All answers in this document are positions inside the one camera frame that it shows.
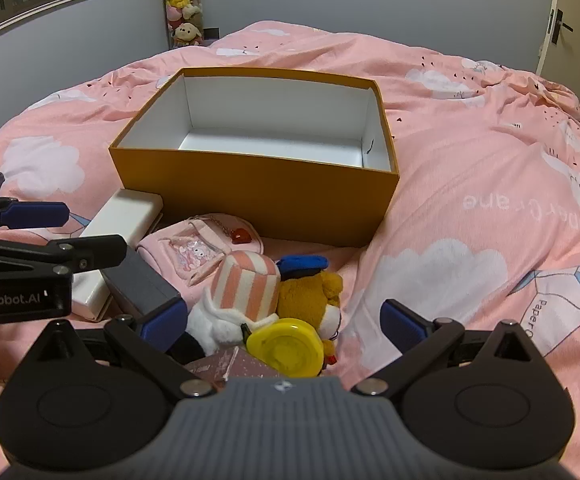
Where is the pink plush toy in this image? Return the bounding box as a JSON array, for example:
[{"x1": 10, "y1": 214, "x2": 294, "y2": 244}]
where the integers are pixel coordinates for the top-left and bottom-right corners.
[{"x1": 166, "y1": 2, "x2": 204, "y2": 25}]

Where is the brown bear plush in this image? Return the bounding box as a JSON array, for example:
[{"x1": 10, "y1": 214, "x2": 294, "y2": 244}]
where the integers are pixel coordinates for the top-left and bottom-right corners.
[{"x1": 275, "y1": 255, "x2": 345, "y2": 365}]

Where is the pink cloud print duvet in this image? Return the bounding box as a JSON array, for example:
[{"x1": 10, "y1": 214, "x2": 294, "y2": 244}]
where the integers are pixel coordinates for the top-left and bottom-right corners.
[{"x1": 0, "y1": 21, "x2": 580, "y2": 480}]

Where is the black small box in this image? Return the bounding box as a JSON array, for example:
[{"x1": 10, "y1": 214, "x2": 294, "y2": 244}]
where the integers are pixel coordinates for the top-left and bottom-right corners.
[{"x1": 101, "y1": 245, "x2": 185, "y2": 333}]

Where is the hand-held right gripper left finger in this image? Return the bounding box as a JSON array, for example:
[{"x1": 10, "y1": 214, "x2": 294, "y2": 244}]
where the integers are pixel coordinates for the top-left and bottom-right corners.
[{"x1": 22, "y1": 297, "x2": 215, "y2": 401}]

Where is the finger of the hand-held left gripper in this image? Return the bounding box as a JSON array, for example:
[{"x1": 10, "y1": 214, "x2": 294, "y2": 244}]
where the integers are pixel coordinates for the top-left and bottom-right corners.
[
  {"x1": 0, "y1": 234, "x2": 128, "y2": 281},
  {"x1": 0, "y1": 197, "x2": 71, "y2": 235}
]

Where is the brown dog plush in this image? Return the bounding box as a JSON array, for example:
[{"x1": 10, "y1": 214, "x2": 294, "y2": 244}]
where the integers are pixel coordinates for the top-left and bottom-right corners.
[{"x1": 171, "y1": 22, "x2": 204, "y2": 47}]

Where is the orange cardboard box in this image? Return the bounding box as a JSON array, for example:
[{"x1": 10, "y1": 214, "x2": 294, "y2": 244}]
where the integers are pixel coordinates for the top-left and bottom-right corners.
[{"x1": 108, "y1": 66, "x2": 401, "y2": 248}]

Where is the pink pouch with heart charm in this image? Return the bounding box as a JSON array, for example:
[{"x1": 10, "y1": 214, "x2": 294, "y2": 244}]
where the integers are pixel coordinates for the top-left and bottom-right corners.
[{"x1": 136, "y1": 213, "x2": 264, "y2": 287}]

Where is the white rectangular case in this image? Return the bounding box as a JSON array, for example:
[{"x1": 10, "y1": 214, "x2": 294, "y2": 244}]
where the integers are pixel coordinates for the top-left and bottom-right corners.
[{"x1": 71, "y1": 188, "x2": 164, "y2": 322}]

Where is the black door handle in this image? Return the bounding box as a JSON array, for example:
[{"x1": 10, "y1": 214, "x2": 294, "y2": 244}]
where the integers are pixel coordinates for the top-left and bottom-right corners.
[{"x1": 550, "y1": 8, "x2": 574, "y2": 46}]

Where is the yellow round tape measure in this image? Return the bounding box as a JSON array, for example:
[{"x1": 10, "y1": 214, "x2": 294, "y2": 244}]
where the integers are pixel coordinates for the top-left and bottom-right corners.
[{"x1": 246, "y1": 321, "x2": 324, "y2": 378}]

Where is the printed card box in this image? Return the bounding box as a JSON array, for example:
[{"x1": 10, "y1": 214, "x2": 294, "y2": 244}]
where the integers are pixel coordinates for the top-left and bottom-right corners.
[{"x1": 184, "y1": 345, "x2": 277, "y2": 386}]

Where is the white plush with striped hat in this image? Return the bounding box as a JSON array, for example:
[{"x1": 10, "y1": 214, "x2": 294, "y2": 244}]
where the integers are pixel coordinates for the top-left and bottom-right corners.
[{"x1": 170, "y1": 251, "x2": 283, "y2": 361}]

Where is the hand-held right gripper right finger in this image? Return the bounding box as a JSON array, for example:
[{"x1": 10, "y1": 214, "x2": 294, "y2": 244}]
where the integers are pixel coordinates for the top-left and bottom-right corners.
[{"x1": 351, "y1": 299, "x2": 546, "y2": 401}]

